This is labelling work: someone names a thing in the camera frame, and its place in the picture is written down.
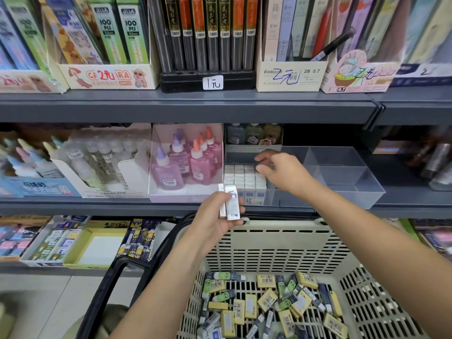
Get person's left hand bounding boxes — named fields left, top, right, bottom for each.
left=185, top=192, right=246, bottom=255

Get person's right hand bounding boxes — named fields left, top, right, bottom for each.
left=254, top=152, right=316, bottom=200

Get rows of white erasers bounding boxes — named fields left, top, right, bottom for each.
left=223, top=163, right=268, bottom=206

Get beige shopping basket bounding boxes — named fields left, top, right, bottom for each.
left=76, top=215, right=452, bottom=339

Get pile of erasers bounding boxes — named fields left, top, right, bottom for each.
left=196, top=270, right=350, bottom=339

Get grey store shelves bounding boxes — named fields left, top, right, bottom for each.
left=0, top=0, right=452, bottom=280

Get person's right forearm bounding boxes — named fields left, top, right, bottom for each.
left=300, top=181, right=452, bottom=339

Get person's left forearm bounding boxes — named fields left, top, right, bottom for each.
left=109, top=240, right=227, bottom=339

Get pink glue display box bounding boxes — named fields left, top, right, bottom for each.
left=148, top=123, right=225, bottom=203

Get white glue display box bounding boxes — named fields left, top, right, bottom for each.
left=51, top=123, right=153, bottom=199

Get white pencil display box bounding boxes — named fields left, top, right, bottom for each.
left=256, top=0, right=333, bottom=92

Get yellow empty display box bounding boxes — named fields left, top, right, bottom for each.
left=64, top=221, right=130, bottom=270

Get colourful pencil display box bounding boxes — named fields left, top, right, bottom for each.
left=321, top=0, right=402, bottom=94

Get white eraser display box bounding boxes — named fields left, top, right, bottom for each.
left=20, top=215, right=89, bottom=267

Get blue white display box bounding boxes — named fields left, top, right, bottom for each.
left=392, top=0, right=452, bottom=87

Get cartoon print display box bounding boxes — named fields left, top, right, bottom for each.
left=42, top=0, right=161, bottom=90

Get pastel lead display box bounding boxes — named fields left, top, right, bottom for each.
left=0, top=0, right=68, bottom=94

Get translucent glue bottle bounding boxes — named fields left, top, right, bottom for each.
left=246, top=123, right=264, bottom=145
left=226, top=123, right=247, bottom=145
left=263, top=123, right=283, bottom=145

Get pink glue bottle orange cap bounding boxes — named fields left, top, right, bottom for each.
left=188, top=139, right=213, bottom=184
left=196, top=132, right=220, bottom=174
left=205, top=126, right=223, bottom=165

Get clear plastic divider tray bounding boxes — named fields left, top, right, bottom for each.
left=225, top=146, right=387, bottom=209

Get pink glue bottle purple cap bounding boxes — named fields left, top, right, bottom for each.
left=169, top=130, right=192, bottom=175
left=152, top=146, right=185, bottom=190

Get dark blue yellow packets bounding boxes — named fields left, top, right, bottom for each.
left=116, top=218, right=167, bottom=264

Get white price label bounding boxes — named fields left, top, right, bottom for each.
left=202, top=75, right=225, bottom=91

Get row of clear glue bottles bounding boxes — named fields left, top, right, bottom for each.
left=64, top=137, right=142, bottom=188

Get black pen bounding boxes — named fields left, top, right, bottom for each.
left=309, top=28, right=356, bottom=62

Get black lead tube display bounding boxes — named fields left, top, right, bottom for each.
left=150, top=0, right=261, bottom=93

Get pink stationery packets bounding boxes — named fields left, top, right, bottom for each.
left=0, top=215, right=50, bottom=262

